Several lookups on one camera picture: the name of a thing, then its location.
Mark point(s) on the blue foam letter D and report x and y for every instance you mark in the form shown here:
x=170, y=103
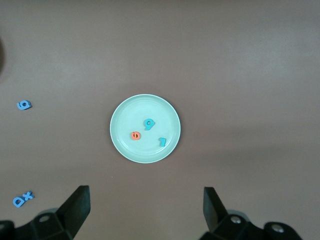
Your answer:
x=14, y=202

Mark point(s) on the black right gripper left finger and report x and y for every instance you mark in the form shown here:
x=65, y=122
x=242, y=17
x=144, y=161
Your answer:
x=55, y=225

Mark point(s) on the orange foam letter e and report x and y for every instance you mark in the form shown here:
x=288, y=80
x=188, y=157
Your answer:
x=133, y=138

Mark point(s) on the blue foam letter g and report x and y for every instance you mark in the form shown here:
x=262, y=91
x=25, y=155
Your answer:
x=28, y=105

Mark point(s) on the blue foam letter x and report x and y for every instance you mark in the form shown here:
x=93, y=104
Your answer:
x=28, y=195

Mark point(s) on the teal foam letter d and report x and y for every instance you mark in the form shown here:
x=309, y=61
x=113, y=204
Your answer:
x=147, y=127

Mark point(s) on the mint green plate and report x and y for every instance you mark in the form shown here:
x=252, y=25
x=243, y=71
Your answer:
x=140, y=107

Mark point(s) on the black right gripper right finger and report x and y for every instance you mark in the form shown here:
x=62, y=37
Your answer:
x=230, y=227

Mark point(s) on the teal foam letter r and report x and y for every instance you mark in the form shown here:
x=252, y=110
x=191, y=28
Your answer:
x=163, y=143

